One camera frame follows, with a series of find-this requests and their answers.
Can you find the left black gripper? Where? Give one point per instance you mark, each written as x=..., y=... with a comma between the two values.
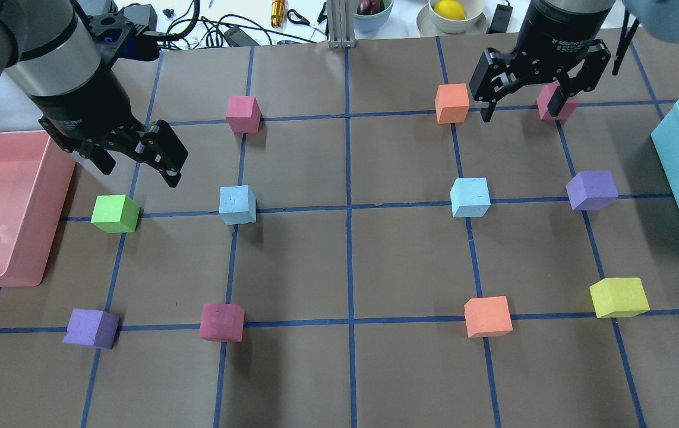
x=85, y=107

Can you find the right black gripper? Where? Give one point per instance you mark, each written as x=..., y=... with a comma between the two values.
x=555, y=34

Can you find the light blue block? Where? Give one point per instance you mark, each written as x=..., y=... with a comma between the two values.
x=469, y=198
x=237, y=205

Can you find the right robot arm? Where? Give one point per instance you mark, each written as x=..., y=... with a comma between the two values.
x=659, y=18

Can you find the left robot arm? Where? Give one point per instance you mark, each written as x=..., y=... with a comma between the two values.
x=62, y=60

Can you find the pink block top right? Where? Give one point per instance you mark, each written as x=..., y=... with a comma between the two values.
x=544, y=99

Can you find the pink block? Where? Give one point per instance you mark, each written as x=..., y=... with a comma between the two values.
x=544, y=99
x=243, y=114

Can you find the green foam block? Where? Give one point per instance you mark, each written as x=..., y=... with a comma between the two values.
x=115, y=214

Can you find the black power adapter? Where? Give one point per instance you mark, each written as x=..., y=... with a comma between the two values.
x=501, y=18

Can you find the orange block top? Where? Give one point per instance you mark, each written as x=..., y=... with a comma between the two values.
x=452, y=103

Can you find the orange block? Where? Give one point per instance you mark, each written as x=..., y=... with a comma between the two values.
x=487, y=317
x=452, y=103

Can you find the yellow lemon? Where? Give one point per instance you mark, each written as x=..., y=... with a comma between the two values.
x=450, y=9

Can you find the pink block top left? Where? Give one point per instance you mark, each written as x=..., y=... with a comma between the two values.
x=243, y=114

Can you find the bowl with lemon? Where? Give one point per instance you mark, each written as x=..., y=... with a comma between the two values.
x=431, y=24

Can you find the pink plastic bin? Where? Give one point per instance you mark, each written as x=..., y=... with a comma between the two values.
x=34, y=178

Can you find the purple block right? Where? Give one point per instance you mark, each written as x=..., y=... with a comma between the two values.
x=591, y=190

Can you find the purple block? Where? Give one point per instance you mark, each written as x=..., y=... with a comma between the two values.
x=591, y=190
x=91, y=328

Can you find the purple block bottom left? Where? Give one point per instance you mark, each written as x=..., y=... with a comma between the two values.
x=91, y=328

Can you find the green bowl with fruit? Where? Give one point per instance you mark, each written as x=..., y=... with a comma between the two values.
x=369, y=16

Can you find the magenta block bottom left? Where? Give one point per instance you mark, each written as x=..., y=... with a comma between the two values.
x=222, y=323

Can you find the yellow foam block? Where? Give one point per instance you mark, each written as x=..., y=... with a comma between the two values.
x=619, y=297

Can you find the orange block bottom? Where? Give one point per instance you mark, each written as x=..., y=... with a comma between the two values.
x=487, y=317

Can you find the aluminium profile post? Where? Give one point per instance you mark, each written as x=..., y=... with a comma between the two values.
x=341, y=24

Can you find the orange handled tool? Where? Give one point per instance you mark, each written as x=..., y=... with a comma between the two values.
x=277, y=13

